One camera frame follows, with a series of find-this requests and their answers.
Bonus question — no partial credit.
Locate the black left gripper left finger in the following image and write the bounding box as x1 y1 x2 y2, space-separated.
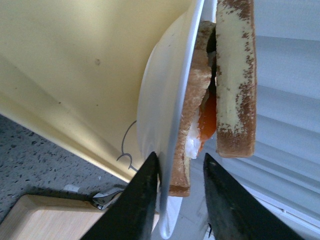
82 152 160 240

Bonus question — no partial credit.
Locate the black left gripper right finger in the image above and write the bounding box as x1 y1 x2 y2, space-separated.
203 153 302 240

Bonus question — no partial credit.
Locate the bread slice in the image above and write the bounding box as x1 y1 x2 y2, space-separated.
216 0 257 158
169 20 217 197

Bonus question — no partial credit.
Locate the white round plate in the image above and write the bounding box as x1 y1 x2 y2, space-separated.
136 0 217 240

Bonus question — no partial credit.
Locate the egg and tomato filling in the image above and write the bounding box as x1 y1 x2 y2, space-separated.
185 91 217 159

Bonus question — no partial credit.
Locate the wooden cutting board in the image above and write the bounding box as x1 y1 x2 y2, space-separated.
0 194 108 240

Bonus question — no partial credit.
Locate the yellow bear tray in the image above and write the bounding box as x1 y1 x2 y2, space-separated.
0 0 195 182

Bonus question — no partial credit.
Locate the metal cutting board handle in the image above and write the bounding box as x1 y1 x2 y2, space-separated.
91 187 124 211

